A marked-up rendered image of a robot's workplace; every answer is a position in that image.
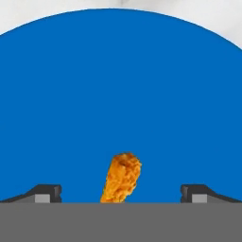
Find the orange fried chicken piece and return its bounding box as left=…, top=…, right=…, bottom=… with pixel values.
left=99, top=152, right=143, bottom=204

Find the blue round plate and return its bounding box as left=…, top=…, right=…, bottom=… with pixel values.
left=0, top=8, right=242, bottom=204

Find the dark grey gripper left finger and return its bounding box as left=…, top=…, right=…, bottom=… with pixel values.
left=0, top=183, right=62, bottom=204

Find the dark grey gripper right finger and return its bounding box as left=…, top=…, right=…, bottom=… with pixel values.
left=180, top=183, right=242, bottom=204

